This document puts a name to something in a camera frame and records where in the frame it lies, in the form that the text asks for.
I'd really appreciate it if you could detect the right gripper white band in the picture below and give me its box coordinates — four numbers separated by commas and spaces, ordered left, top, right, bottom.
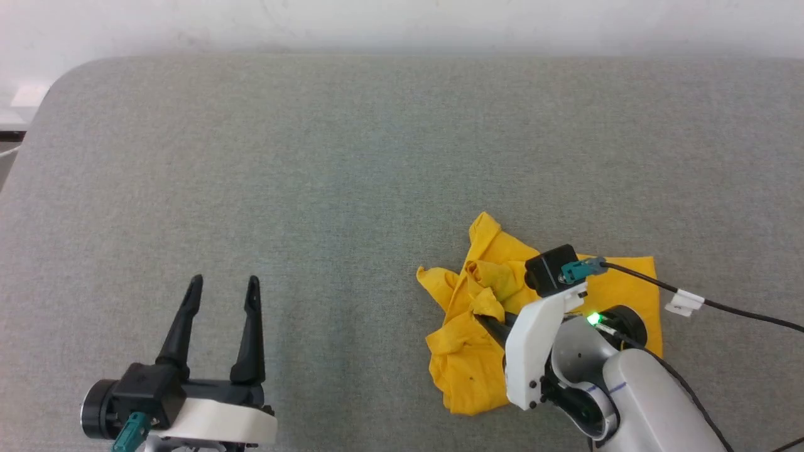
475, 290, 588, 410

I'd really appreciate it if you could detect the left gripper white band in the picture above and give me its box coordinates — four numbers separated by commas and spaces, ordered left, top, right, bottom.
148, 274, 278, 448

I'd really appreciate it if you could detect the yellow tiger print t-shirt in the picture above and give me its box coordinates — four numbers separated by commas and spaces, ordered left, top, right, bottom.
416, 212, 664, 416

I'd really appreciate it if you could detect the white flat board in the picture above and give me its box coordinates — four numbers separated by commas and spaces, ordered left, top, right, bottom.
0, 82, 51, 131

